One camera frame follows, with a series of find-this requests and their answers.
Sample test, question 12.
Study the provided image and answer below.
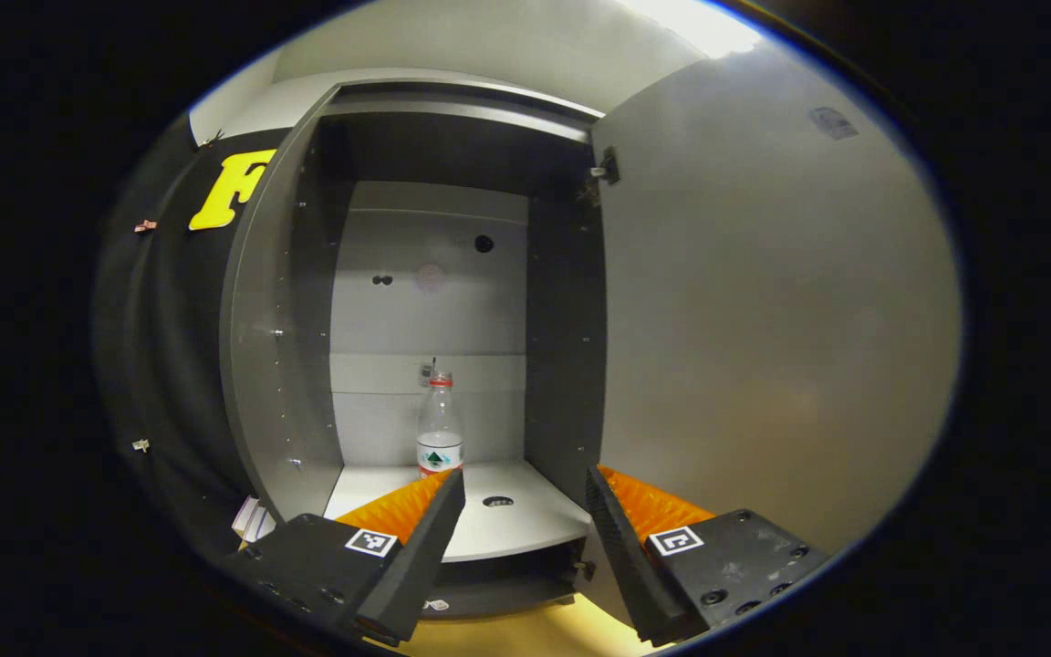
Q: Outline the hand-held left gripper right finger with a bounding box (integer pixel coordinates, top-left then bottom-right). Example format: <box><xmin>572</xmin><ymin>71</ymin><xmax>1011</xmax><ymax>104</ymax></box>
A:
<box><xmin>586</xmin><ymin>464</ymin><xmax>832</xmax><ymax>645</ymax></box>

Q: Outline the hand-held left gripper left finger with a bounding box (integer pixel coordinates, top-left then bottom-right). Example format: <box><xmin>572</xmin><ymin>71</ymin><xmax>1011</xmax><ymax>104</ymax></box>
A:
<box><xmin>232</xmin><ymin>468</ymin><xmax>468</xmax><ymax>647</ymax></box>

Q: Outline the clear plastic bottle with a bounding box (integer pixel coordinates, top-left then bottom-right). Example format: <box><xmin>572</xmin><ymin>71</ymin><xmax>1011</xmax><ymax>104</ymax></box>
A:
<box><xmin>416</xmin><ymin>371</ymin><xmax>465</xmax><ymax>479</ymax></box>

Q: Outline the grey cabinet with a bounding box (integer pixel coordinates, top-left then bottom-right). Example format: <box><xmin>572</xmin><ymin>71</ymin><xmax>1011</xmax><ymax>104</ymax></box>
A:
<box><xmin>218</xmin><ymin>68</ymin><xmax>609</xmax><ymax>621</ymax></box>

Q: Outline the beige cabinet door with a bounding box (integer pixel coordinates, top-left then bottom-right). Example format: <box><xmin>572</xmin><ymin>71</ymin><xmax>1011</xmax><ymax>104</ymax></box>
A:
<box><xmin>580</xmin><ymin>38</ymin><xmax>964</xmax><ymax>640</ymax></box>

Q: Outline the white cabinet shelf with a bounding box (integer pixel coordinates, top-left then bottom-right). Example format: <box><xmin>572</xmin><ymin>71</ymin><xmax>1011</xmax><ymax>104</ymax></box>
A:
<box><xmin>323</xmin><ymin>459</ymin><xmax>593</xmax><ymax>563</ymax></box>

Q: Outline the beige book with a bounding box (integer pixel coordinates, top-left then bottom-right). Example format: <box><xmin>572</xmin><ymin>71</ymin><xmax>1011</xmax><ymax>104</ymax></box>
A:
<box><xmin>232</xmin><ymin>495</ymin><xmax>264</xmax><ymax>539</ymax></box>

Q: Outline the black backdrop cloth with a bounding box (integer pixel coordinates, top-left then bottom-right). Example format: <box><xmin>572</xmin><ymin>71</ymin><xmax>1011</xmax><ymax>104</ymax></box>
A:
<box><xmin>95</xmin><ymin>114</ymin><xmax>294</xmax><ymax>558</ymax></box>

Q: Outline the long ceiling light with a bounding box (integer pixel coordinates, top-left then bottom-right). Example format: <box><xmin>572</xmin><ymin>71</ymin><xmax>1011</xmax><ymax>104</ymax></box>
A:
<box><xmin>617</xmin><ymin>0</ymin><xmax>768</xmax><ymax>60</ymax></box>

